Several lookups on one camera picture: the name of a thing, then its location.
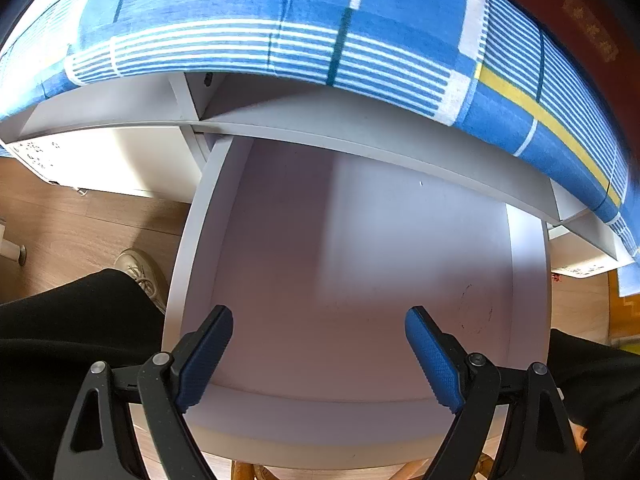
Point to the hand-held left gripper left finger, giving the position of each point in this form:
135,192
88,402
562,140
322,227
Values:
205,360

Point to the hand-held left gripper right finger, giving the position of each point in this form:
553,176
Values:
432,355

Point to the white desk drawer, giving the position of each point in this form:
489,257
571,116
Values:
350,260

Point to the beige lace-up sneaker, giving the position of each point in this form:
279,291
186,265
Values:
140,270

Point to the person's left leg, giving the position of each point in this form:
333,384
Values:
60,325

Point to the white furniture leg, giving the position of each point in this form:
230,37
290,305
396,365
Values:
7,247

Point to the blue plaid cloth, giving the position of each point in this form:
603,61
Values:
225,10

